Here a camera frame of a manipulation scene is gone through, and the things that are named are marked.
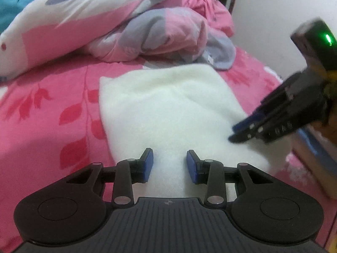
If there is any cream deer sweater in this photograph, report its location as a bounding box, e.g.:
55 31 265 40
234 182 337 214
99 64 291 198

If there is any striped folded clothes stack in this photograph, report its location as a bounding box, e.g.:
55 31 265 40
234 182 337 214
291 126 336 199

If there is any pink patterned duvet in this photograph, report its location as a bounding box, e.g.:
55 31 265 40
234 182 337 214
1 0 236 81

